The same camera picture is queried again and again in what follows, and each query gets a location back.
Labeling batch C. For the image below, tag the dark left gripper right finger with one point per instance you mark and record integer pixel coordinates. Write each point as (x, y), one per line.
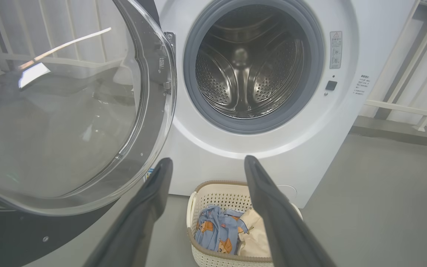
(284, 230)

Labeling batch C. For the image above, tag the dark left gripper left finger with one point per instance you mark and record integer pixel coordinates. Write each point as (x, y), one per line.
(135, 226)

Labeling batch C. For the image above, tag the cream cloth garment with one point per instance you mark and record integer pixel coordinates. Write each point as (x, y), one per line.
(254, 237)

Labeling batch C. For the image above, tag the blue bear print garment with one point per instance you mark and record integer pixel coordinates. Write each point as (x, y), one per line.
(217, 230)

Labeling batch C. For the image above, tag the black glass washing machine door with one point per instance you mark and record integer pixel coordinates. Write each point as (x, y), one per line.
(69, 129)

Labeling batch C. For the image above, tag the cream perforated laundry basket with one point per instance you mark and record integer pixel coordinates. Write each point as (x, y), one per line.
(217, 193)

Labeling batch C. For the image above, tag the white front-load washing machine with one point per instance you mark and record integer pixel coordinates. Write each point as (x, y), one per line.
(310, 148)

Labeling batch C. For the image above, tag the steel washing machine drum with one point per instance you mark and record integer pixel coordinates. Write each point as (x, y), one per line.
(243, 85)

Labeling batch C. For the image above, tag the black door latch socket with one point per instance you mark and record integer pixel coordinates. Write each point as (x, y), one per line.
(331, 85)

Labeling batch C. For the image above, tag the grey rubber door gasket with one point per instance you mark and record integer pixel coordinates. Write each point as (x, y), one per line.
(189, 66)

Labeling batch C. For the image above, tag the round white filter cover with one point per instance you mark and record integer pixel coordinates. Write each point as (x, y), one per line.
(289, 191)

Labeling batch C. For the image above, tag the blue energy label sticker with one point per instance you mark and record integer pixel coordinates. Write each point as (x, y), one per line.
(149, 173)

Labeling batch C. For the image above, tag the white metal railing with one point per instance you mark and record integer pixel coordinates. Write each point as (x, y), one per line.
(402, 107)

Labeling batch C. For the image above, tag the grey warning label sticker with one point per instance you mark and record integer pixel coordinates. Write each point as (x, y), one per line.
(336, 50)

